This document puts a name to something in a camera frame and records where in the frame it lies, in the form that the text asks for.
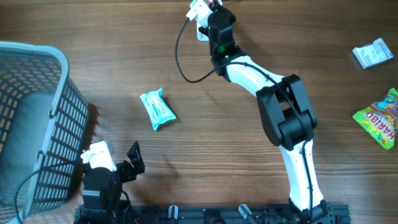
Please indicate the Haribo gummy candy bag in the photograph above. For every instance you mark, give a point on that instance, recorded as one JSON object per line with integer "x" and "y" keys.
{"x": 379, "y": 119}

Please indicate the teal tissue packet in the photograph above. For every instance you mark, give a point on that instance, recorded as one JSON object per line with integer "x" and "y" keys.
{"x": 157, "y": 109}

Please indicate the white blue paper box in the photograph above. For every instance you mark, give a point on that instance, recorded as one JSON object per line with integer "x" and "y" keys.
{"x": 373, "y": 53}

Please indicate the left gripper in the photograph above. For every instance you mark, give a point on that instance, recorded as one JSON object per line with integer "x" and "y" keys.
{"x": 130, "y": 173}

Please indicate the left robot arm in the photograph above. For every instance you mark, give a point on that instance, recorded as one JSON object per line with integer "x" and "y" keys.
{"x": 104, "y": 200}

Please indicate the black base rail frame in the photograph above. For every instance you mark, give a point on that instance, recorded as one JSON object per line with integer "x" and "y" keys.
{"x": 267, "y": 214}

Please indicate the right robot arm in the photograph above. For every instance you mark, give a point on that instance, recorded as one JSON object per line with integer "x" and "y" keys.
{"x": 287, "y": 116}

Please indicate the white barcode scanner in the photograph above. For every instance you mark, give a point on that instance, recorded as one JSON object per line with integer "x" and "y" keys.
{"x": 200, "y": 36}

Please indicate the grey plastic mesh basket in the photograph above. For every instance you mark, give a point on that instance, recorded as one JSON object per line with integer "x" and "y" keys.
{"x": 43, "y": 122}

